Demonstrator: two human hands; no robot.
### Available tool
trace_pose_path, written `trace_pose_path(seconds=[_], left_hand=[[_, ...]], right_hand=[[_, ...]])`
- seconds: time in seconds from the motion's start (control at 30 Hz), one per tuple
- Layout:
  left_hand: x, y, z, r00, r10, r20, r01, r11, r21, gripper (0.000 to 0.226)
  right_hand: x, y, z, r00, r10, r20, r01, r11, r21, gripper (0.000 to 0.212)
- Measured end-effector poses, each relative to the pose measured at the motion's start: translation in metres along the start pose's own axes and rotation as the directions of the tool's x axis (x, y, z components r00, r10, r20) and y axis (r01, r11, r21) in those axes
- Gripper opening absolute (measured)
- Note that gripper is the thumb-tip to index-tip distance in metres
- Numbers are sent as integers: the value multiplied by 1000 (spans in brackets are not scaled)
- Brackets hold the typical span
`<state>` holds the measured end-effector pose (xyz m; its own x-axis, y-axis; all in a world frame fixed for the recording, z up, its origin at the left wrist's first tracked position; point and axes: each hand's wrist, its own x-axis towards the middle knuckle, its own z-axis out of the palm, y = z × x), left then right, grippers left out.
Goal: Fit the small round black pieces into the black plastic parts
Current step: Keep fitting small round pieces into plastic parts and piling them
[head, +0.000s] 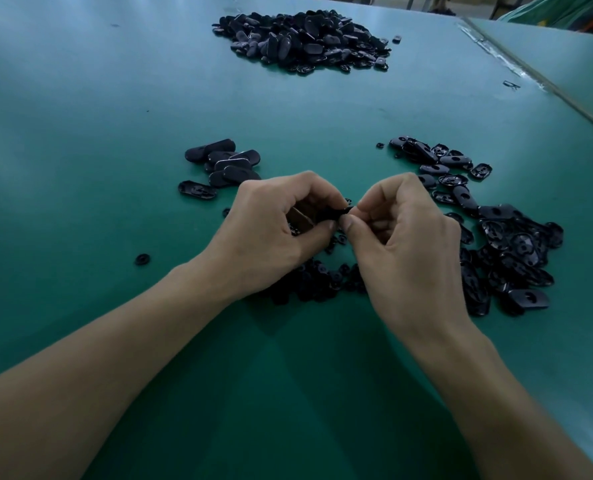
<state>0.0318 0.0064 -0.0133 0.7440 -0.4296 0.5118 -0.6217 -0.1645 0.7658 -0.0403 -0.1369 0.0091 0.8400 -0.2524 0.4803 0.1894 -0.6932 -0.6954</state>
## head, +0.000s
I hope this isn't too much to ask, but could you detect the person's right hand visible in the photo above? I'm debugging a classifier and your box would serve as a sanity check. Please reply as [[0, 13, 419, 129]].
[[338, 173, 470, 346]]

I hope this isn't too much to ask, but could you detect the person's left hand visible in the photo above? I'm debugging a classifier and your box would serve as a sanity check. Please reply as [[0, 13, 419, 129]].
[[191, 171, 350, 301]]

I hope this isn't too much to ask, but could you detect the pile of small black buttons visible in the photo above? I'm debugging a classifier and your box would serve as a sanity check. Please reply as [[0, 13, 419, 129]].
[[267, 225, 368, 304]]

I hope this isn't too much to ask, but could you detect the lone black oval shell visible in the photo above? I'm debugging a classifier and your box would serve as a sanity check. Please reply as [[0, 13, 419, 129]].
[[179, 181, 218, 201]]

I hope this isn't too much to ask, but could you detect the pile of black oval shells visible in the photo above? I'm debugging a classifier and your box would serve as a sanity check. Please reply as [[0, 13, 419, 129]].
[[389, 135, 566, 317]]

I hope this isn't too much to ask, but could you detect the person's left forearm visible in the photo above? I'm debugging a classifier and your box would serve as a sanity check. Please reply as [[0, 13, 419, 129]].
[[0, 259, 248, 480]]

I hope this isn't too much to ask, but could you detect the person's right forearm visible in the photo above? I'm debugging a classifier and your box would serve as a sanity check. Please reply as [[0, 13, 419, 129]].
[[416, 315, 593, 480]]

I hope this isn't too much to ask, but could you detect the green striped bag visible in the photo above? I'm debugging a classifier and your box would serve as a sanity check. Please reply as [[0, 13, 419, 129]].
[[501, 0, 593, 31]]

